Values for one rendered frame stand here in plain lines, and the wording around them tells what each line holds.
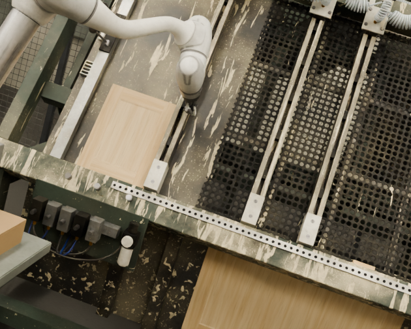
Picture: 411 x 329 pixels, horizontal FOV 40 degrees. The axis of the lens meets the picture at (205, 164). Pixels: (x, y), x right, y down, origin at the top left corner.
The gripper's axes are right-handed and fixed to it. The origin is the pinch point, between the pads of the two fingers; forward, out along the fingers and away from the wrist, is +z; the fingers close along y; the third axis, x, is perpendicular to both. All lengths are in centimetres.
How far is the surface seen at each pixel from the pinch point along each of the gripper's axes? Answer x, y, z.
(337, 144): -63, 8, 5
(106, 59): 45.6, 11.9, 4.1
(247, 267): -44, -50, 32
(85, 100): 46.2, -9.6, 4.1
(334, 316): -87, -56, 37
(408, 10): -75, 78, -1
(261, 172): -36.3, -15.3, 1.7
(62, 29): 69, 19, 3
